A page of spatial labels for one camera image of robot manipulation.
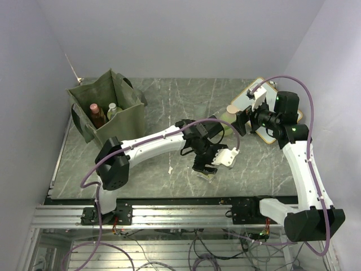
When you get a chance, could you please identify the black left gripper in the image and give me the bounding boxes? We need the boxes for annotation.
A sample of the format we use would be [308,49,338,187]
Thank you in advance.
[193,139,229,177]

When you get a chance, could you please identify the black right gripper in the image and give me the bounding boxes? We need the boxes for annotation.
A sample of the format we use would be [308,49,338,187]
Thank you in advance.
[231,96,280,136]

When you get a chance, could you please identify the clear square bottle yellow contents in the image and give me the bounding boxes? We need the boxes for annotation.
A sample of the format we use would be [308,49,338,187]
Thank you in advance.
[197,173,214,183]

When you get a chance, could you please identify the green bottle pink pump cap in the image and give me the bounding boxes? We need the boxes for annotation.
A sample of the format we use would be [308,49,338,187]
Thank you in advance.
[219,105,238,136]

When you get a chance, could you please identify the yellow-green lotion bottle white cap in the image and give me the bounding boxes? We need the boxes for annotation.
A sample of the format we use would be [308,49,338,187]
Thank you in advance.
[107,103,122,120]

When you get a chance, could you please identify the orange soap bottle pink cap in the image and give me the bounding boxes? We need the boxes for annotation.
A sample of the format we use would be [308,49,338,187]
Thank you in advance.
[90,103,107,129]

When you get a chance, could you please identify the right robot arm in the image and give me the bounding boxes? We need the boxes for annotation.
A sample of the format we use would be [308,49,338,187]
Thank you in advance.
[233,89,345,242]

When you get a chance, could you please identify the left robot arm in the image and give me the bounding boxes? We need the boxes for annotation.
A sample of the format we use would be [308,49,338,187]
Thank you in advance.
[95,117,228,224]

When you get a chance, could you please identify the green canvas bag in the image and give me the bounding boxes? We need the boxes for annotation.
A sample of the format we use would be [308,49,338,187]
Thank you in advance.
[67,69,147,148]

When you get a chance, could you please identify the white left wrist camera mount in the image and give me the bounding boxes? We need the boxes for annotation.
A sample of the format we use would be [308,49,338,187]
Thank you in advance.
[212,147,240,168]

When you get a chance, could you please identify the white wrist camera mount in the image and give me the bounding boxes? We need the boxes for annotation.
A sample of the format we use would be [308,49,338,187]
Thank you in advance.
[212,147,240,168]
[246,85,267,111]

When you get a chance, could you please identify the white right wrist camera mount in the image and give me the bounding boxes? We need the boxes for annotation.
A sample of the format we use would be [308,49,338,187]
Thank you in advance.
[246,85,267,111]

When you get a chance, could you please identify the aluminium rail frame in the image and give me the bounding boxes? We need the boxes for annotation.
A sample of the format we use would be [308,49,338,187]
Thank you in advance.
[30,196,266,230]

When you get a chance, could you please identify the loose cables under table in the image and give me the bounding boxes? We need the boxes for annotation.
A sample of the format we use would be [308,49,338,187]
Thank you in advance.
[112,220,311,271]

